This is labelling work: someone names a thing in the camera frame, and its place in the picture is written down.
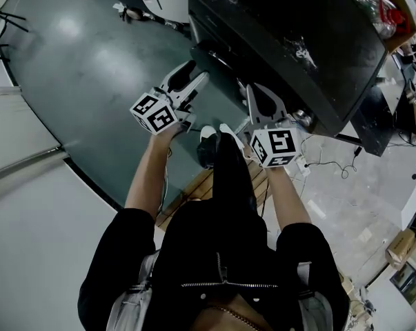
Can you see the wooden pallet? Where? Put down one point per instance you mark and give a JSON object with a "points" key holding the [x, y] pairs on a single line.
{"points": [[200, 186]]}

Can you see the person's right forearm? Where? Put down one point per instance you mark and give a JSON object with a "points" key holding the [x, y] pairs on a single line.
{"points": [[290, 198]]}

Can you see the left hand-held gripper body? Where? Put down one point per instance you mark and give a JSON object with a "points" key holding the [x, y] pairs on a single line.
{"points": [[154, 117]]}

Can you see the person's white shoe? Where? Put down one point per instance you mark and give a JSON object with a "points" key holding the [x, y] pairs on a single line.
{"points": [[207, 131], [232, 134]]}

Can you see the white power adapter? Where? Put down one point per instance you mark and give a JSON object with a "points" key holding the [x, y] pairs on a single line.
{"points": [[302, 167]]}

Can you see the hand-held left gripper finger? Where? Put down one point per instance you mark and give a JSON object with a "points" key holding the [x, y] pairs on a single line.
{"points": [[195, 83], [175, 76]]}

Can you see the person's black trousers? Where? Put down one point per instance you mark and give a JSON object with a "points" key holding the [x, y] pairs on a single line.
{"points": [[232, 171]]}

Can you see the person's black jacket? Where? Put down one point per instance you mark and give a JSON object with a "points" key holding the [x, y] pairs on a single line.
{"points": [[211, 260]]}

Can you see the white table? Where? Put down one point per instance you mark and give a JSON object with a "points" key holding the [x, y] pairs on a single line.
{"points": [[11, 126]]}

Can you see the person's left forearm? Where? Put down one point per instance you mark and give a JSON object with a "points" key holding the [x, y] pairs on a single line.
{"points": [[145, 171]]}

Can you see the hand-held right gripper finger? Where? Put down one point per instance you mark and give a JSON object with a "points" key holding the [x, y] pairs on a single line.
{"points": [[252, 103], [278, 107]]}

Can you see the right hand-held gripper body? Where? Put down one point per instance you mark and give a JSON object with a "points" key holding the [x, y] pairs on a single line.
{"points": [[280, 145]]}

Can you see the silver metal fitting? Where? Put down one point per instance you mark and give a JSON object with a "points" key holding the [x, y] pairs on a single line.
{"points": [[303, 117]]}

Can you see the cardboard box with red items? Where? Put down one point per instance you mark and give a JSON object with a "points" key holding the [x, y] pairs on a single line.
{"points": [[387, 9]]}

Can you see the black washing machine door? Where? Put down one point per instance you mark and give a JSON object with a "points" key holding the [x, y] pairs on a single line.
{"points": [[212, 59]]}

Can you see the black tripod legs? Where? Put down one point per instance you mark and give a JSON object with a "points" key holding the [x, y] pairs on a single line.
{"points": [[11, 18]]}

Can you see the black stand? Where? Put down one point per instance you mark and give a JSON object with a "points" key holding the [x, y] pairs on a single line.
{"points": [[376, 122]]}

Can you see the small brown cardboard box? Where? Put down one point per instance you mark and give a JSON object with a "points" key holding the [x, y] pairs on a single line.
{"points": [[401, 248]]}

